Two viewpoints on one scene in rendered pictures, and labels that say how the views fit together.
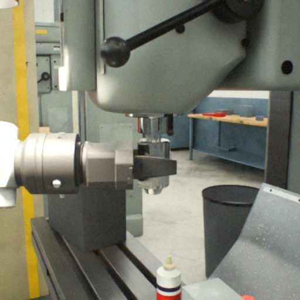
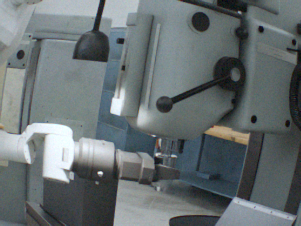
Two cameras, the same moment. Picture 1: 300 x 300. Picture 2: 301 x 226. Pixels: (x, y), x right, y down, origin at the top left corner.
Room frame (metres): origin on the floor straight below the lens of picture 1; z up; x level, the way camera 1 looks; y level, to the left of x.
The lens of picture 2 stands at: (-0.75, 0.18, 1.44)
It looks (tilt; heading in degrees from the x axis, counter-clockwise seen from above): 4 degrees down; 354
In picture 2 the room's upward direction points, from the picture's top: 9 degrees clockwise
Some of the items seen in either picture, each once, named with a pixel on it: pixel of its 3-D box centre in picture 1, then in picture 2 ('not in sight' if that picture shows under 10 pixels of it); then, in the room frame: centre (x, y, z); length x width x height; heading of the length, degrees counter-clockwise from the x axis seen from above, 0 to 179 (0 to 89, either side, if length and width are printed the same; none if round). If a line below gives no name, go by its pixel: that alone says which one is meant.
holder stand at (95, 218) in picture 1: (84, 196); (76, 192); (0.90, 0.17, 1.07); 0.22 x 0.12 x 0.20; 37
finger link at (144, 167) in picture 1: (154, 167); (165, 173); (0.49, -0.01, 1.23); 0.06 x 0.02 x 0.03; 94
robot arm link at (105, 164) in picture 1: (91, 164); (119, 166); (0.51, 0.09, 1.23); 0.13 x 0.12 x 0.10; 4
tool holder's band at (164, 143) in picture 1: (153, 143); (165, 157); (0.52, -0.01, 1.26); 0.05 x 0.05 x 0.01
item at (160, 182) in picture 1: (153, 166); (163, 172); (0.52, -0.01, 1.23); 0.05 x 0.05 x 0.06
